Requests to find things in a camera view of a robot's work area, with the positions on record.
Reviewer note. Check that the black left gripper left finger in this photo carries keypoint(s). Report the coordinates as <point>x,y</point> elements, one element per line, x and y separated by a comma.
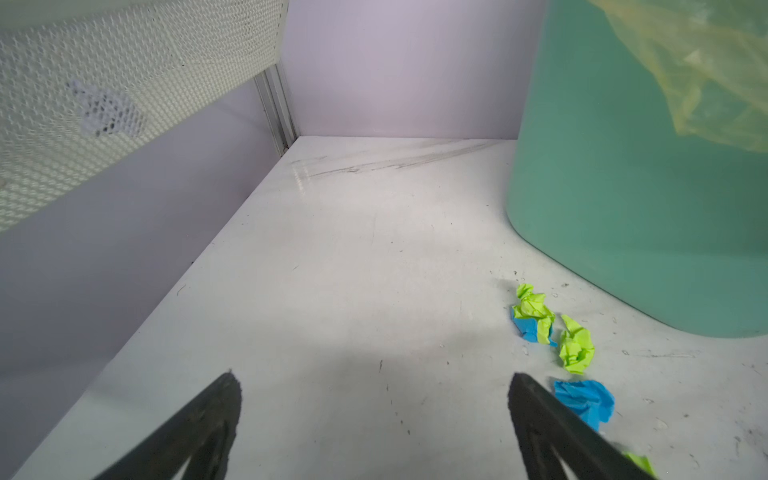
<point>194,443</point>

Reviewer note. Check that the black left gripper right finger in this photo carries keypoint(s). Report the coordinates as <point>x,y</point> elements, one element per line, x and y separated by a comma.
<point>551,437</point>

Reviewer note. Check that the lime green paper scrap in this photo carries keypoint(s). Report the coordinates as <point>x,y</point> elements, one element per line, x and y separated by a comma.
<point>576,347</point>

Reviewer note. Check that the green and blue paper scrap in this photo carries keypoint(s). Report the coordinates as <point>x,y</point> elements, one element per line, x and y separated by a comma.
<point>532,317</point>

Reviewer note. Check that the small green paper scrap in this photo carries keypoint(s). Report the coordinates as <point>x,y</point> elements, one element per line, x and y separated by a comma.
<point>643,463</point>

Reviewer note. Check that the green plastic trash bin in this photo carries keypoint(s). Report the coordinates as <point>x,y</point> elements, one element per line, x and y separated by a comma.
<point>674,226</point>

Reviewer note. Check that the white mesh two-tier shelf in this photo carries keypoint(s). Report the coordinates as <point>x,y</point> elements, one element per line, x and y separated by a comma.
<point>86,83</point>

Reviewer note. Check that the yellow-green bin liner bag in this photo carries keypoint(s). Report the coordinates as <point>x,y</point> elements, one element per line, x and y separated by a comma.
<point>709,59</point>

